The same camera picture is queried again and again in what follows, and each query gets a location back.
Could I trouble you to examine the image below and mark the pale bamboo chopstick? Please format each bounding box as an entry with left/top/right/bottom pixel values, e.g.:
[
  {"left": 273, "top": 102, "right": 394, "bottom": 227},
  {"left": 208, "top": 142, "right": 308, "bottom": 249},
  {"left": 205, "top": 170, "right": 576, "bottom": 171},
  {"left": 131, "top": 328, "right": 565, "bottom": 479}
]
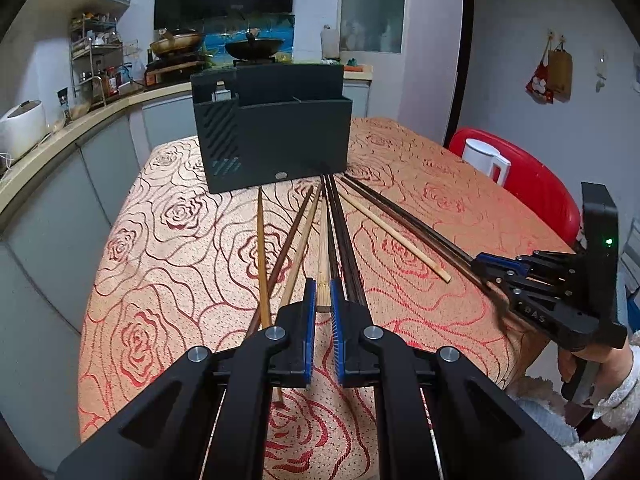
[{"left": 338, "top": 191, "right": 451, "bottom": 283}]

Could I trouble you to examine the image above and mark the brown wooden chopstick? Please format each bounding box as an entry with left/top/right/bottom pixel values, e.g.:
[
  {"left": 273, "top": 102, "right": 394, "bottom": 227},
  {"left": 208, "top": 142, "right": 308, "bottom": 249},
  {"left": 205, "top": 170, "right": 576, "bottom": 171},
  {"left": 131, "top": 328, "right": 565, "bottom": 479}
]
[{"left": 257, "top": 188, "right": 271, "bottom": 330}]

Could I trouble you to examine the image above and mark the black chopstick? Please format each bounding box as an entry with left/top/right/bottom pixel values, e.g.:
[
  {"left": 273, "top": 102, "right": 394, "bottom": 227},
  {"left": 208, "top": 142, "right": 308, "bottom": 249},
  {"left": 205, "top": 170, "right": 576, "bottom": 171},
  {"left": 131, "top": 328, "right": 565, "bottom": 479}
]
[
  {"left": 324, "top": 173, "right": 362, "bottom": 306},
  {"left": 321, "top": 174, "right": 341, "bottom": 280},
  {"left": 327, "top": 173, "right": 369, "bottom": 309}
]

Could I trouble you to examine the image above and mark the dark brown chopstick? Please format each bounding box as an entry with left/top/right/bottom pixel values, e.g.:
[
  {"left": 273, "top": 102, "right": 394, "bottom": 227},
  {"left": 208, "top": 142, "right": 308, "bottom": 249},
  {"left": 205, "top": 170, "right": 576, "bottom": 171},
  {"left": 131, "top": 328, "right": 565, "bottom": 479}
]
[{"left": 245, "top": 186, "right": 314, "bottom": 337}]

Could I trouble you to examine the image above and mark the tan wooden chopstick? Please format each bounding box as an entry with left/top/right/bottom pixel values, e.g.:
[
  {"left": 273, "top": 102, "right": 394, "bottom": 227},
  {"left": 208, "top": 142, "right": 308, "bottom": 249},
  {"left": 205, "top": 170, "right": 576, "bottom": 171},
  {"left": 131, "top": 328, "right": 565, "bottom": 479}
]
[{"left": 279, "top": 191, "right": 320, "bottom": 308}]

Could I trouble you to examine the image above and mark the person's right hand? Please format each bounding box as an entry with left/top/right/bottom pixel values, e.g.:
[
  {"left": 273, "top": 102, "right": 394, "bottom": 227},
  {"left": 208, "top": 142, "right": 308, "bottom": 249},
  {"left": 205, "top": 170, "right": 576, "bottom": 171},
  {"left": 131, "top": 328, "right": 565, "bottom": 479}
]
[{"left": 558, "top": 339, "right": 634, "bottom": 405}]

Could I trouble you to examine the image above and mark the red plastic chair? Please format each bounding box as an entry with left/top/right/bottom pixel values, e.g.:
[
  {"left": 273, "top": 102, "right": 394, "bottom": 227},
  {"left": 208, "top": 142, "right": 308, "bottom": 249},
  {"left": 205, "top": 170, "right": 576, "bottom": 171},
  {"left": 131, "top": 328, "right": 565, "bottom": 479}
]
[{"left": 447, "top": 128, "right": 582, "bottom": 247}]

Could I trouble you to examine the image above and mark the rose pattern tablecloth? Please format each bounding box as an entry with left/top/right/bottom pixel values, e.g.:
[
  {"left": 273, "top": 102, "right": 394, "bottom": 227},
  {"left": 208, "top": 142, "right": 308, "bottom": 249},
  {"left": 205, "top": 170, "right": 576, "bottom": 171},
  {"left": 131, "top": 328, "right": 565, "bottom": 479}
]
[{"left": 77, "top": 116, "right": 574, "bottom": 480}]

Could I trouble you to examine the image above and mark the red hanging cloth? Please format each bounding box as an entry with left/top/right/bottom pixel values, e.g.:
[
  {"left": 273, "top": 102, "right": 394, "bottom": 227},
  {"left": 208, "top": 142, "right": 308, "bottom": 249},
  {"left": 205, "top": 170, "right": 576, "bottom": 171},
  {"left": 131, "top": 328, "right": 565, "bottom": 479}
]
[{"left": 525, "top": 34, "right": 553, "bottom": 104}]

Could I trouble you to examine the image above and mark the brown hanging board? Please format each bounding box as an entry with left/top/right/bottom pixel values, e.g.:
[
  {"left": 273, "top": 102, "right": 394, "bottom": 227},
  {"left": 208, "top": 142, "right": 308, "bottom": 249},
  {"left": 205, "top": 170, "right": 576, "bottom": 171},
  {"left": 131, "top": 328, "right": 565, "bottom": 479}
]
[{"left": 547, "top": 38, "right": 573, "bottom": 102}]

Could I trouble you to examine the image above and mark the dark green utensil holder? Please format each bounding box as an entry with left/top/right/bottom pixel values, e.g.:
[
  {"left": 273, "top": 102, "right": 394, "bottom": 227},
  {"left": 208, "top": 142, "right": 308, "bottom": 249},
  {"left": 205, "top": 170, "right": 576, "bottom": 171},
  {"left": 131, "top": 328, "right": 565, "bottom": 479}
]
[{"left": 191, "top": 63, "right": 352, "bottom": 194}]

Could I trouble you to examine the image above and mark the white plastic bottle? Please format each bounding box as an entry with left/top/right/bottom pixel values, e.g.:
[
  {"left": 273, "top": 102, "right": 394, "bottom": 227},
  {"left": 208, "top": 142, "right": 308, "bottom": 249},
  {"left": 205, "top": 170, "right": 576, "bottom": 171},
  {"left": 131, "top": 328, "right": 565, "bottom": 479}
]
[{"left": 320, "top": 25, "right": 341, "bottom": 61}]

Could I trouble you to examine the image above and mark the frosted glass window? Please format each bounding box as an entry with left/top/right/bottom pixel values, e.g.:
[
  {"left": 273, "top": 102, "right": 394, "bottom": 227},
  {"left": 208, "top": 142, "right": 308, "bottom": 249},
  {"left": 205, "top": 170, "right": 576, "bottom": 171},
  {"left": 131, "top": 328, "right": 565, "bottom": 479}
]
[{"left": 340, "top": 0, "right": 405, "bottom": 53}]

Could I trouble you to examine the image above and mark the black wok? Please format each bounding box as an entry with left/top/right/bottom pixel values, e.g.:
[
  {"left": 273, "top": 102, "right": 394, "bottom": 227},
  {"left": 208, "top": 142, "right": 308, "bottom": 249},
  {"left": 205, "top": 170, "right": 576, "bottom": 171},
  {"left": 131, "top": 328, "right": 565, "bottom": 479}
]
[{"left": 224, "top": 32, "right": 283, "bottom": 62}]

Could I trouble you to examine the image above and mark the white rice cooker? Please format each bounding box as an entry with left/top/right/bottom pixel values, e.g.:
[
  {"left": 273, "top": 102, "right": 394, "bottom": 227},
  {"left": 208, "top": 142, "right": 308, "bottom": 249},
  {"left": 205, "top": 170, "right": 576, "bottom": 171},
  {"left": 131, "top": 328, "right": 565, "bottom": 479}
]
[{"left": 0, "top": 100, "right": 49, "bottom": 160}]

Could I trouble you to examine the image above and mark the small dark bottle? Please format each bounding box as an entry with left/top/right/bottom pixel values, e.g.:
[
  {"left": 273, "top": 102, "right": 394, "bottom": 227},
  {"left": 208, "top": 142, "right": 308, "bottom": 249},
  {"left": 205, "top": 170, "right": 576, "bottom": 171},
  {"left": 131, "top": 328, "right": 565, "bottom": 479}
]
[{"left": 56, "top": 87, "right": 70, "bottom": 124}]

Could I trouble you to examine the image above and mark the bronze cooking pot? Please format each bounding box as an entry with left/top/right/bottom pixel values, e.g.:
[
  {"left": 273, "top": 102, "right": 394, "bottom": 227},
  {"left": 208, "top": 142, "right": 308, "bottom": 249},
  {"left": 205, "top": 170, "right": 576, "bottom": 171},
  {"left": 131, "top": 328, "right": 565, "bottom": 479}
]
[{"left": 150, "top": 29, "right": 204, "bottom": 58}]

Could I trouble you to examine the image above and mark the metal spice rack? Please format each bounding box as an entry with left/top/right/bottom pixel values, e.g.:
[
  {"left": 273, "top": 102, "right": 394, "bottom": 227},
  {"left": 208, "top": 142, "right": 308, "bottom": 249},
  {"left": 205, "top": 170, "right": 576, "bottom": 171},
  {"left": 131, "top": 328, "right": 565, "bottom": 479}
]
[{"left": 68, "top": 12, "right": 124, "bottom": 107}]

